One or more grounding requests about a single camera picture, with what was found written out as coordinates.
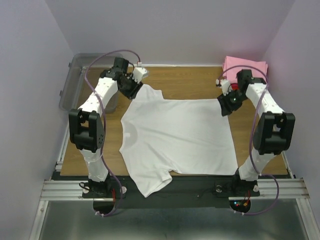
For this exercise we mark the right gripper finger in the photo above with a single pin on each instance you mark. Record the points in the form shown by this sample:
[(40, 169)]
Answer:
[(229, 112), (223, 111)]

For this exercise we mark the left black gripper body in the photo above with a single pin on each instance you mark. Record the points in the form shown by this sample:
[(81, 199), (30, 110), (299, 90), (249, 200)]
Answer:
[(132, 89)]

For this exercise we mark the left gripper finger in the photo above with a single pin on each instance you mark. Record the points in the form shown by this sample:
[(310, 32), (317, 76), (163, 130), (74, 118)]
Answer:
[(131, 97), (136, 90)]

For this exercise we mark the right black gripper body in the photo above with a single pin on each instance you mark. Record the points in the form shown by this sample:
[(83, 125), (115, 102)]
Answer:
[(229, 106)]

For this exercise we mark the white t shirt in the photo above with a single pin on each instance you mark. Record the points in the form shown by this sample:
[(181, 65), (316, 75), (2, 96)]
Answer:
[(160, 136)]

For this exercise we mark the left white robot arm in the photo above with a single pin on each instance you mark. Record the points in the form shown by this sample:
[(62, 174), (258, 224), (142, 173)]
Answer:
[(87, 123)]

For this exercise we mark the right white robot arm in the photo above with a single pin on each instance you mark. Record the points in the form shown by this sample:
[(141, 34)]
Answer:
[(271, 132)]

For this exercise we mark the folded red t shirt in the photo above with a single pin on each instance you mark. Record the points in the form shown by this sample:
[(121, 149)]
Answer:
[(233, 87)]

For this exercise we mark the clear plastic bin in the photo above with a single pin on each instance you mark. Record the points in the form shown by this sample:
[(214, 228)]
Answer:
[(74, 84)]

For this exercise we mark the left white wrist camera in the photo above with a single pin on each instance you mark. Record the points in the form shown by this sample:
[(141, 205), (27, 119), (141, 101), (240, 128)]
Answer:
[(139, 72)]

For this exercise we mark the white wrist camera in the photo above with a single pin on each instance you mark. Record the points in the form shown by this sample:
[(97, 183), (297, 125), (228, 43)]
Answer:
[(224, 85), (139, 72)]

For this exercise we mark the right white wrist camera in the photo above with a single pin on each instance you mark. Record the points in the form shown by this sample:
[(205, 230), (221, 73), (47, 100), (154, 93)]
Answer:
[(224, 85)]

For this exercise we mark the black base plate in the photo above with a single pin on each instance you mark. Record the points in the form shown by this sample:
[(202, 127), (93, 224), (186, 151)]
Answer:
[(182, 192)]

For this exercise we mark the aluminium frame rail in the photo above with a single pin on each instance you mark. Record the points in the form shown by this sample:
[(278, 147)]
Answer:
[(63, 214)]

